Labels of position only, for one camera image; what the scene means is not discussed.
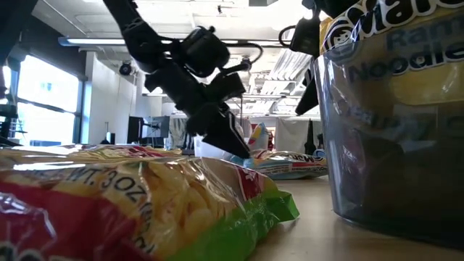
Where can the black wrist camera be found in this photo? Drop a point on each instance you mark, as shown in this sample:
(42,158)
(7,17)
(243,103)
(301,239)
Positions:
(306,36)
(204,50)

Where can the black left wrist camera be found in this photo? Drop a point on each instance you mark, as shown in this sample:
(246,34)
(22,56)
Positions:
(204,50)

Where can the black ceiling spotlight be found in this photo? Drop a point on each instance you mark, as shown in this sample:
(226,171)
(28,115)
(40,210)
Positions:
(125,68)

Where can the blue-edged ramen pack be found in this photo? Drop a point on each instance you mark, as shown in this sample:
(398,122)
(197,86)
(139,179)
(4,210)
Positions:
(286,166)
(258,136)

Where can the white cloth cover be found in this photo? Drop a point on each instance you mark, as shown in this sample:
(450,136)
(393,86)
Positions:
(290,134)

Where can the black frame bracket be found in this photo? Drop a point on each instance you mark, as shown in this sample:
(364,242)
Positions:
(310,143)

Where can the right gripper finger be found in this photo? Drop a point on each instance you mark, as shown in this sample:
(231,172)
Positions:
(310,99)

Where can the dark smoky plastic bin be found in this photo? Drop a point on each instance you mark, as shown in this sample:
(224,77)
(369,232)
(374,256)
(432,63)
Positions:
(398,188)

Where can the long ceiling light fixture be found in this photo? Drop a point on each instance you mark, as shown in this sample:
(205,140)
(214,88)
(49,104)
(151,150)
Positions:
(94,41)

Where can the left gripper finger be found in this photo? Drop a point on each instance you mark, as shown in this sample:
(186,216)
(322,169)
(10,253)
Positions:
(228,139)
(199,121)

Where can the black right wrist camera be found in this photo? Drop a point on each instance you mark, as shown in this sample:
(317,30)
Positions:
(306,36)

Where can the yellow creamy chicken ramen pack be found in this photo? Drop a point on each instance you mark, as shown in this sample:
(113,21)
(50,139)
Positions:
(417,83)

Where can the green-edged chili shrimp ramen pack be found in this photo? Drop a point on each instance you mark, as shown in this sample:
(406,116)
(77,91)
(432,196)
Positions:
(108,210)

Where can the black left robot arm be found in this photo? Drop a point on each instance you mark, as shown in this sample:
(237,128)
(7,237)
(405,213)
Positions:
(134,29)

